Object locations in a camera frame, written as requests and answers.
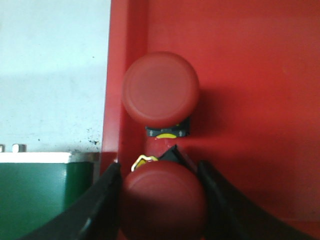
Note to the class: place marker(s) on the red plastic tray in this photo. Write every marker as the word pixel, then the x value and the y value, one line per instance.
pixel 258 115

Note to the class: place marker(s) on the green conveyor belt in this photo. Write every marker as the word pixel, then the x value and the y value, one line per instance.
pixel 31 194

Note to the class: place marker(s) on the steel conveyor tail plate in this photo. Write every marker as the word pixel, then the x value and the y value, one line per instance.
pixel 19 155

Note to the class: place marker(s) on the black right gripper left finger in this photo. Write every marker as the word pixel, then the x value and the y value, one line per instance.
pixel 94 216

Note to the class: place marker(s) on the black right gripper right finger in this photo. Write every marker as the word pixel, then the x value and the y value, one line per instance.
pixel 232 216

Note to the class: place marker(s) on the red mushroom push button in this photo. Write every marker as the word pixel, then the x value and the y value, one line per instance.
pixel 160 91

